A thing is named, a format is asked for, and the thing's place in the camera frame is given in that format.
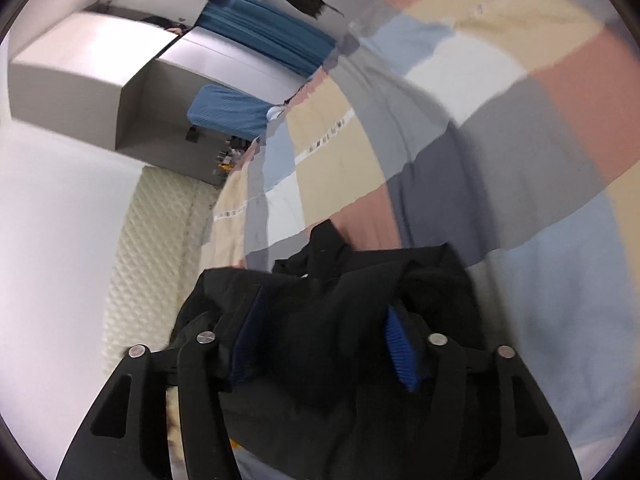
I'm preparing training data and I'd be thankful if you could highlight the blue covered chair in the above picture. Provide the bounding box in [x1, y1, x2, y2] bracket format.
[186, 84, 272, 141]

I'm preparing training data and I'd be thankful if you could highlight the patchwork plaid bed quilt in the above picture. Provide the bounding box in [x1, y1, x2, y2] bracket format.
[201, 0, 639, 479]

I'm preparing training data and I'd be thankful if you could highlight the blue curtain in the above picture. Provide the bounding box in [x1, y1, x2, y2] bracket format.
[196, 0, 335, 77]

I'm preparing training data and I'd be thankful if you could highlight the white wall cabinet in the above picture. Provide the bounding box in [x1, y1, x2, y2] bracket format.
[8, 12, 304, 183]

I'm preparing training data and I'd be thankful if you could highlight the cream quilted headboard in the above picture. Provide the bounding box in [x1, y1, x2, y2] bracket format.
[102, 166, 219, 375]

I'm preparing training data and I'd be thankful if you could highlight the black large garment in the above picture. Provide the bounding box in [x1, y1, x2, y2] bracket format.
[170, 222, 486, 479]

